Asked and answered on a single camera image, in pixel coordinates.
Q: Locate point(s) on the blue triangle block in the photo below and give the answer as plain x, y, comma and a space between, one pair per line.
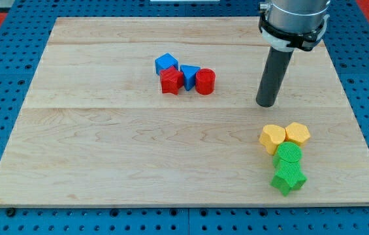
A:
189, 72

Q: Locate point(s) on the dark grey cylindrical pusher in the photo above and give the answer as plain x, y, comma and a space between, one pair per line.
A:
273, 74

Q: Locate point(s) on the yellow hexagon block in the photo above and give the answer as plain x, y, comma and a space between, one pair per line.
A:
297, 133

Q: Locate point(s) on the red cylinder block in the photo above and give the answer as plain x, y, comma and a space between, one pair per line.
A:
205, 81

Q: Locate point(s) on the wooden board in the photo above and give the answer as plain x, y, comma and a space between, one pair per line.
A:
96, 131

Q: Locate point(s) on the green cylinder block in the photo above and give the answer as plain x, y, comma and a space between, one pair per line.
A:
288, 152

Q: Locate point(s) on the green star block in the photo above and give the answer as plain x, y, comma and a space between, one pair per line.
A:
287, 177

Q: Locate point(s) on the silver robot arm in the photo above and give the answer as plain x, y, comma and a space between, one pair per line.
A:
290, 24

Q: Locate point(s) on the red star block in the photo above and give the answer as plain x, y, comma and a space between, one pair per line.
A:
171, 80

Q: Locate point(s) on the blue cube block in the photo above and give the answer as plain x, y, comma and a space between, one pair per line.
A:
165, 61

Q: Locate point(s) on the yellow heart block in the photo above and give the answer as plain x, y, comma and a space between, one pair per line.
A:
271, 137

